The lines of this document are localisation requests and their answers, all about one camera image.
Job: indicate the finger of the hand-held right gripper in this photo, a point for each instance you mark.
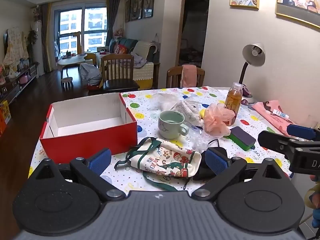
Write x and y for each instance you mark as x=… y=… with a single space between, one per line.
x=272 y=141
x=300 y=131

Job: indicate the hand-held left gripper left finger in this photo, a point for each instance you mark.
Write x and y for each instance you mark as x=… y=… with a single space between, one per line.
x=100 y=161

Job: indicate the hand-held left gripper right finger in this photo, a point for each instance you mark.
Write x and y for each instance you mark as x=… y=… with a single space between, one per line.
x=216 y=162

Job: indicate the red cardboard box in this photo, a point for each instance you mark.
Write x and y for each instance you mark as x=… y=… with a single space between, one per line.
x=87 y=142

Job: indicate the clear plastic zip bag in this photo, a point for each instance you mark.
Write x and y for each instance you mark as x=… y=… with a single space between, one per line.
x=207 y=140
x=165 y=101

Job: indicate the green and purple sponge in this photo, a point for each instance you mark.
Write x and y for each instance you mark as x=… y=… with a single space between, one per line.
x=242 y=136

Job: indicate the pink mesh bath pouf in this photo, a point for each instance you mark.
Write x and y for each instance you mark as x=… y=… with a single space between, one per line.
x=217 y=120

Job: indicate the yellow sponge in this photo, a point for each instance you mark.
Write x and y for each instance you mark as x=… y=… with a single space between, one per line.
x=203 y=113

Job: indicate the person's right hand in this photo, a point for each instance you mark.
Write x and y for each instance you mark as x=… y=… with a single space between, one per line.
x=315 y=195

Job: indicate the pink printed cloth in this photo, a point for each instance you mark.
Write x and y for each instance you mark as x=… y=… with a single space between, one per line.
x=270 y=120

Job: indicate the small white tube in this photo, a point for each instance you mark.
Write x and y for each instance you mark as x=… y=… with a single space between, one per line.
x=280 y=113

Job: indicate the orange drink bottle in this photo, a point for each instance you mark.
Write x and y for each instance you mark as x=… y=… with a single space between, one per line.
x=233 y=100

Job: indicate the pale green mug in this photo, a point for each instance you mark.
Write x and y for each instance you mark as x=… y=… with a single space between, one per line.
x=170 y=127

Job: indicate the balloon print tablecloth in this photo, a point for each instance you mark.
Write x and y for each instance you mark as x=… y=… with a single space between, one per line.
x=150 y=105

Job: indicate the wooden chair with dark seat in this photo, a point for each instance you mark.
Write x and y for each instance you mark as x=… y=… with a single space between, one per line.
x=120 y=85

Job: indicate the small wooden stool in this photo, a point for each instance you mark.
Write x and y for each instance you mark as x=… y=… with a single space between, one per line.
x=67 y=81

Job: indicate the grey bag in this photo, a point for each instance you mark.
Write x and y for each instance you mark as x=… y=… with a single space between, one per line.
x=90 y=73

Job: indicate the grey desk lamp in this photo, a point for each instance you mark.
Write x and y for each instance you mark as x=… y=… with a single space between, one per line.
x=253 y=53

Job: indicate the pink towel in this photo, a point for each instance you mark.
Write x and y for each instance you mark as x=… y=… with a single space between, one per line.
x=188 y=76

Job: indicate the wooden dining chair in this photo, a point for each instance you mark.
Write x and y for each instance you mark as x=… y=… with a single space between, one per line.
x=173 y=76

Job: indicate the green sofa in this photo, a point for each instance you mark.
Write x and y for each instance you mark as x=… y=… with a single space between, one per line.
x=143 y=73

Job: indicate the low coffee table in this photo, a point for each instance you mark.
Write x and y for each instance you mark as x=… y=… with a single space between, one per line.
x=71 y=61

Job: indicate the yellow carton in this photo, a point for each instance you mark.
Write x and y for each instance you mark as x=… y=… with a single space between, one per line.
x=5 y=112

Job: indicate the grey clothes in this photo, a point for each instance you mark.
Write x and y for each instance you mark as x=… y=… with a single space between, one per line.
x=138 y=60

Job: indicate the tv cabinet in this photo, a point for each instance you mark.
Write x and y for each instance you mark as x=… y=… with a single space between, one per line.
x=15 y=85

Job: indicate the red cushion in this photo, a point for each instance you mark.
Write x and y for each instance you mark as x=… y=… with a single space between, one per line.
x=121 y=48

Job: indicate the yellow giraffe toy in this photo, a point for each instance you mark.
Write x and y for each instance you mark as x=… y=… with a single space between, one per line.
x=78 y=42

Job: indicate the cream knit throw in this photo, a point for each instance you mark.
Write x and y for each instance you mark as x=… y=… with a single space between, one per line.
x=143 y=48

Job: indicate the plush toy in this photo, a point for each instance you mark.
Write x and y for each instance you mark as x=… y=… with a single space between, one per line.
x=118 y=33

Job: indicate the white standing air conditioner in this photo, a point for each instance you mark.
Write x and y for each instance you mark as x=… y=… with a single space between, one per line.
x=38 y=45

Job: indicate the grey and yellow curtain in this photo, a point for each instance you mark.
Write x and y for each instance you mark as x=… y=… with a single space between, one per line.
x=47 y=37
x=112 y=17

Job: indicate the large window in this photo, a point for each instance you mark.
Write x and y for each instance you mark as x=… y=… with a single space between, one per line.
x=75 y=27

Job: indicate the hanging yellow patterned cloth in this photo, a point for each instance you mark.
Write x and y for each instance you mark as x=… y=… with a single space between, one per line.
x=15 y=47

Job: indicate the green plant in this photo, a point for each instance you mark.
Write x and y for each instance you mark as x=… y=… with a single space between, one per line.
x=32 y=36

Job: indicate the small dark framed picture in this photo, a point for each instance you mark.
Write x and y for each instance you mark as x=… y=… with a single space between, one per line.
x=127 y=10

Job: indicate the medium dark framed picture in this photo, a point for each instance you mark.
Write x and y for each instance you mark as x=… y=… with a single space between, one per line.
x=137 y=6

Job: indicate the large dark framed picture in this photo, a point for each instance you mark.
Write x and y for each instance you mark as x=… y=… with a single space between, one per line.
x=149 y=1

